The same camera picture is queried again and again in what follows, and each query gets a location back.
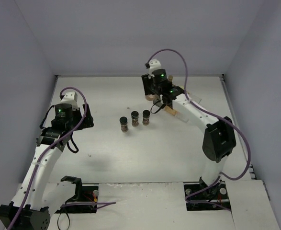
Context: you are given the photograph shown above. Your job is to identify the clear plastic bin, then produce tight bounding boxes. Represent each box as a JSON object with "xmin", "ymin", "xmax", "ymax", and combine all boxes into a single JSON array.
[{"xmin": 173, "ymin": 93, "xmax": 201, "ymax": 125}]

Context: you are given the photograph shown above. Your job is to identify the black lid spice jar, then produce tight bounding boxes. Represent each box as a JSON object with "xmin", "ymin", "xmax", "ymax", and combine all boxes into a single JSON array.
[
  {"xmin": 142, "ymin": 110, "xmax": 151, "ymax": 126},
  {"xmin": 119, "ymin": 116, "xmax": 128, "ymax": 132},
  {"xmin": 131, "ymin": 111, "xmax": 139, "ymax": 127}
]

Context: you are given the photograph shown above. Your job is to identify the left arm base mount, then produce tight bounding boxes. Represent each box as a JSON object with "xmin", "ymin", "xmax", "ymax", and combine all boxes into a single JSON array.
[{"xmin": 55, "ymin": 175, "xmax": 117, "ymax": 215}]

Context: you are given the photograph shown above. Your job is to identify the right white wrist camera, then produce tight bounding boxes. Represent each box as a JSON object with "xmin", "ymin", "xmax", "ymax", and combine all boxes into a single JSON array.
[{"xmin": 145, "ymin": 59, "xmax": 161, "ymax": 76}]

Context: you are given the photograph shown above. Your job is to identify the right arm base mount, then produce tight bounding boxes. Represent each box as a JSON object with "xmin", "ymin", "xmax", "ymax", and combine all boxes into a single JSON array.
[{"xmin": 186, "ymin": 182, "xmax": 231, "ymax": 211}]

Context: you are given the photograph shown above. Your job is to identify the amber plastic bin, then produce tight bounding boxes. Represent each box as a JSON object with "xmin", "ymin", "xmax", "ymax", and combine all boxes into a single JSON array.
[{"xmin": 164, "ymin": 106, "xmax": 178, "ymax": 116}]

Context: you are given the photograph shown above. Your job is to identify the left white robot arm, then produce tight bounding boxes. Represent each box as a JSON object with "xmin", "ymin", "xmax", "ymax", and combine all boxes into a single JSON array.
[{"xmin": 0, "ymin": 102, "xmax": 94, "ymax": 230}]

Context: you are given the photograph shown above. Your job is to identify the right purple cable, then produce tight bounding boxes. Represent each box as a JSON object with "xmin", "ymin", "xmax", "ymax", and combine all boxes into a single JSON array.
[{"xmin": 147, "ymin": 49, "xmax": 253, "ymax": 204}]

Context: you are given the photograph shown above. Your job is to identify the dark smoke plastic bin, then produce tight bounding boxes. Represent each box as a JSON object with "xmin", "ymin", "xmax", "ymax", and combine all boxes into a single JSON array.
[{"xmin": 153, "ymin": 99, "xmax": 166, "ymax": 108}]

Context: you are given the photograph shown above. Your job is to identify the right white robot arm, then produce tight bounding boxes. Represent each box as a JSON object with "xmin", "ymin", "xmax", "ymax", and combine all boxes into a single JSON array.
[{"xmin": 141, "ymin": 69, "xmax": 236, "ymax": 197}]

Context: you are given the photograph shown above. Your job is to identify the pink lid condiment jar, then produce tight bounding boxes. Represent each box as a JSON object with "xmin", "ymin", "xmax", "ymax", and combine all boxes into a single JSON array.
[{"xmin": 145, "ymin": 94, "xmax": 160, "ymax": 101}]

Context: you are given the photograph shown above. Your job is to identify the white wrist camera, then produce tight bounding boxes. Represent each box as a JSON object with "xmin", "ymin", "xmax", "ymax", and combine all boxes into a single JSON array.
[
  {"xmin": 60, "ymin": 91, "xmax": 79, "ymax": 111},
  {"xmin": 145, "ymin": 59, "xmax": 161, "ymax": 76}
]

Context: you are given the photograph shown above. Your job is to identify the black lid spice jar front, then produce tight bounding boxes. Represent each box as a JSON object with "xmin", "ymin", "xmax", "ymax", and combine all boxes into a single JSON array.
[{"xmin": 119, "ymin": 116, "xmax": 128, "ymax": 132}]

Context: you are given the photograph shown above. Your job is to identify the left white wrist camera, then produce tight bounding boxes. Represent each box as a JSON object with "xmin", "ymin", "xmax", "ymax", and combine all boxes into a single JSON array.
[{"xmin": 60, "ymin": 91, "xmax": 79, "ymax": 111}]

